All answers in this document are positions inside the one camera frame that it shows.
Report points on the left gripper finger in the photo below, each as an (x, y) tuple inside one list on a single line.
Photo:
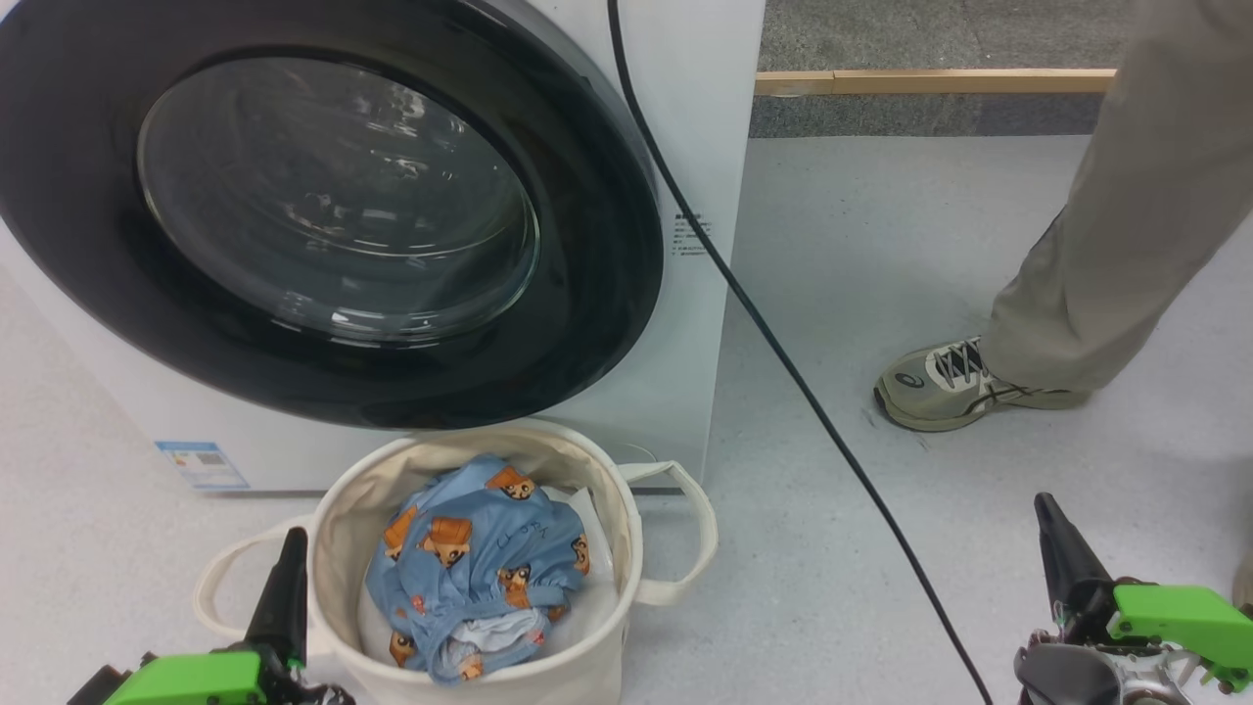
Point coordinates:
[(284, 607)]

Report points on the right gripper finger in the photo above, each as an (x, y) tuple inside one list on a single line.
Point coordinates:
[(1072, 568)]

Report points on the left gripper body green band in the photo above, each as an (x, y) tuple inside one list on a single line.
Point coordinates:
[(196, 681)]

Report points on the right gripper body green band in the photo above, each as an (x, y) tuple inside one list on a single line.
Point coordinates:
[(1175, 627)]

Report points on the blue bear print garment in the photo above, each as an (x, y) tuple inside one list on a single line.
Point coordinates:
[(480, 587)]

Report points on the round black washer door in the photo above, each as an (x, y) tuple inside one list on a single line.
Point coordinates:
[(607, 294)]

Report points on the cream fabric laundry basket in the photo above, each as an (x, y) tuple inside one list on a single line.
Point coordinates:
[(587, 676)]

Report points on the white cloth basket liner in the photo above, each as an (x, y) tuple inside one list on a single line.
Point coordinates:
[(599, 578)]

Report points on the white front-load washing machine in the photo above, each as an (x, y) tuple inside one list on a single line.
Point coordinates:
[(705, 147)]

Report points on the blue energy label sticker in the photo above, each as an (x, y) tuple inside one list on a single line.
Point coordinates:
[(201, 465)]

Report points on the beige grey sneaker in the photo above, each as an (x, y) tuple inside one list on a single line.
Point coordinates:
[(930, 392)]

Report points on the khaki trouser leg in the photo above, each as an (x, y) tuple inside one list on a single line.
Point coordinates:
[(1126, 245)]

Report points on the small printed text label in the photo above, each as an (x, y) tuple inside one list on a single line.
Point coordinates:
[(690, 235)]

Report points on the wooden floor strip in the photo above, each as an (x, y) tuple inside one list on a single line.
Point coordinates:
[(930, 81)]

